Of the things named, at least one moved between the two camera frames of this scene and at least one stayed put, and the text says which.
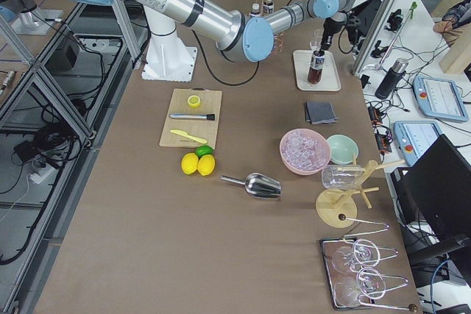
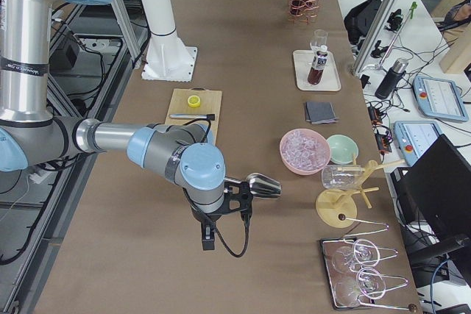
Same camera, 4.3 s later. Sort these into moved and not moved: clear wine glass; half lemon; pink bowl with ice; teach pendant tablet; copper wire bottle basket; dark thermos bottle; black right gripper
Moved: copper wire bottle basket; black right gripper
Not moved: teach pendant tablet; half lemon; clear wine glass; dark thermos bottle; pink bowl with ice
